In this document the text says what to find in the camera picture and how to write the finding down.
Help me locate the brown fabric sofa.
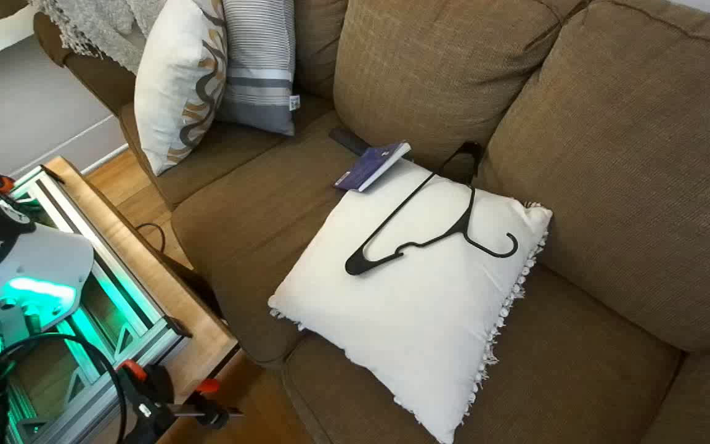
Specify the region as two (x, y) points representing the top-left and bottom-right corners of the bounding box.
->
(32, 0), (710, 444)

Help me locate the grey knit blanket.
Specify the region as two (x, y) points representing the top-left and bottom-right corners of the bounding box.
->
(37, 0), (169, 78)

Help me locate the brown sofa back cushion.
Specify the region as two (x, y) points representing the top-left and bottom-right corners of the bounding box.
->
(330, 0), (593, 185)
(473, 0), (710, 356)
(292, 0), (350, 105)

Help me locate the blue book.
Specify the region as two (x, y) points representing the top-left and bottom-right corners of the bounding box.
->
(333, 141), (414, 195)

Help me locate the aluminium frame with green light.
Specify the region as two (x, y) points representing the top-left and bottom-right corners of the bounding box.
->
(6, 164), (193, 444)

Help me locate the grey white striped pillow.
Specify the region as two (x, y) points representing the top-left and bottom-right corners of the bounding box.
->
(217, 0), (304, 139)

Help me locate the black plastic clothes hanger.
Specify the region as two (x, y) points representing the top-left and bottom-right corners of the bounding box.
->
(342, 141), (524, 279)

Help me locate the white square pillow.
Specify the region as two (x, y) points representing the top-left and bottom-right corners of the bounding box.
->
(266, 158), (556, 444)

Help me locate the white pillow with swirl pattern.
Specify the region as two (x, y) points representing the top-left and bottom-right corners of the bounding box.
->
(130, 0), (229, 179)

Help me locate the wooden table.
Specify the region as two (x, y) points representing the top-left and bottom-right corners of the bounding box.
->
(42, 155), (243, 404)

